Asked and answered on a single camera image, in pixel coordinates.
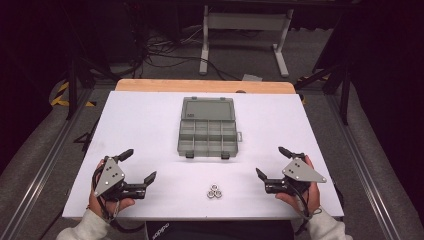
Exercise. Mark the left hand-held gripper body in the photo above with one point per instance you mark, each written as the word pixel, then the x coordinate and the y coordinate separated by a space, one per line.
pixel 108 176

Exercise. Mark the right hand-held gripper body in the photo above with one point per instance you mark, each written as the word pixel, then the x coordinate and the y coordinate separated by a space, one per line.
pixel 301 173

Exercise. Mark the silver metal nut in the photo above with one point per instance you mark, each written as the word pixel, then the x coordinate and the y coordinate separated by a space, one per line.
pixel 214 187
pixel 210 194
pixel 218 194

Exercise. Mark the grey plastic organizer box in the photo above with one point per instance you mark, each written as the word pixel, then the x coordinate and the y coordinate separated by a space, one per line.
pixel 208 128

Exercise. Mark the person's right hand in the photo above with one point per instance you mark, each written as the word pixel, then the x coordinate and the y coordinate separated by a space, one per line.
pixel 312 196

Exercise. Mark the person's left hand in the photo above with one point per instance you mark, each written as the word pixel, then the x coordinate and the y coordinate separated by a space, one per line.
pixel 97 203

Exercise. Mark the white table board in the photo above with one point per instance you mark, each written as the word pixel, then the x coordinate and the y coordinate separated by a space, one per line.
pixel 150 126

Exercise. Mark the small black tripod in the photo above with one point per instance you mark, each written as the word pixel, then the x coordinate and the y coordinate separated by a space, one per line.
pixel 86 137

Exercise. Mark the person's dark clothing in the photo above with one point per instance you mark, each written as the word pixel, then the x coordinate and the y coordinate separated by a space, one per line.
pixel 226 230

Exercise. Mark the black metal stand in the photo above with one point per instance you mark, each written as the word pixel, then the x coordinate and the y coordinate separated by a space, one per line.
pixel 71 86
pixel 345 96

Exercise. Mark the small grey floor plate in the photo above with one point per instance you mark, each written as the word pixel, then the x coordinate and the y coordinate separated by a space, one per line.
pixel 252 77

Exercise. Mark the yellow black floor tape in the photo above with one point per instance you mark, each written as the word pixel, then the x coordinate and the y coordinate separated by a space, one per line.
pixel 61 96

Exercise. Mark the wooden table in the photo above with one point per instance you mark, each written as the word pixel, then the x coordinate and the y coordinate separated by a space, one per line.
pixel 200 86

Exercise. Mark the white metal stand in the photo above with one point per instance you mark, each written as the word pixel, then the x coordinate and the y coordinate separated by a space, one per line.
pixel 246 21

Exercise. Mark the aluminium floor rail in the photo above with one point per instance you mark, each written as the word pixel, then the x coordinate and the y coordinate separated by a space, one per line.
pixel 363 166
pixel 40 173

